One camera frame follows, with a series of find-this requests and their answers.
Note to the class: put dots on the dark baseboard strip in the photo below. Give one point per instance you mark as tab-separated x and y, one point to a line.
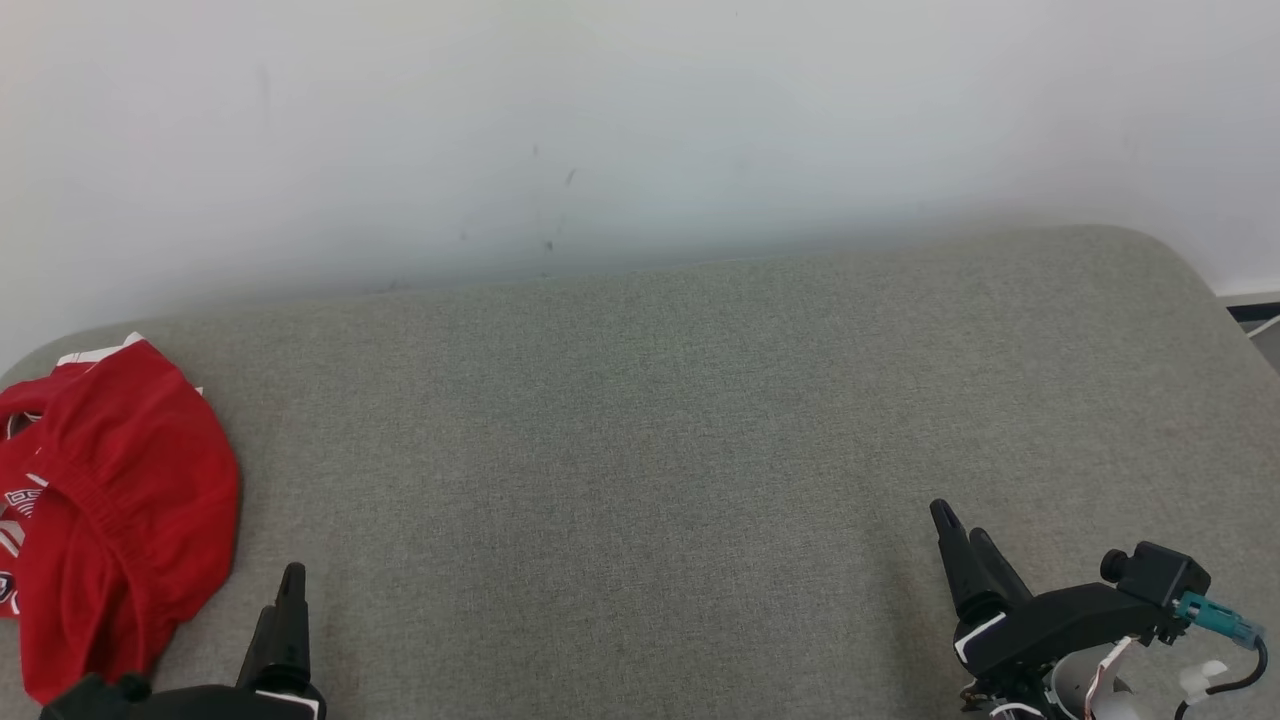
1252	312

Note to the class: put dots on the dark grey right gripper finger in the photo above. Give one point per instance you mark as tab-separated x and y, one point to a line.
960	570
1000	572

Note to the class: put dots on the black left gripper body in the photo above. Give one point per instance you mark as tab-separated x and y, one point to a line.
230	703

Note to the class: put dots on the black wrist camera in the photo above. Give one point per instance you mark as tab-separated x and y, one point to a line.
95	703
1155	580

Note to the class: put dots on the red jersey with white trim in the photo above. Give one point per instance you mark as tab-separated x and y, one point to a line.
24	396

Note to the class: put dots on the grey textured fabric cloth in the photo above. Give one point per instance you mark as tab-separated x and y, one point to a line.
640	450

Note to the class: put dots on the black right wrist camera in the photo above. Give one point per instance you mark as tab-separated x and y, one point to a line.
1155	580

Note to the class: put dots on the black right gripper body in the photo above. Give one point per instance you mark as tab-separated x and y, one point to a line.
1050	625

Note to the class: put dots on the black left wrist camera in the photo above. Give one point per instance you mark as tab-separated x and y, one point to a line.
95	703

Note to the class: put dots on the red shorts with elastic waistband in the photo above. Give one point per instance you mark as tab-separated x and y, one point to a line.
130	500

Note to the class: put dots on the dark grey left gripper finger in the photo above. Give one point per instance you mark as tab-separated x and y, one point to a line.
255	655
293	630

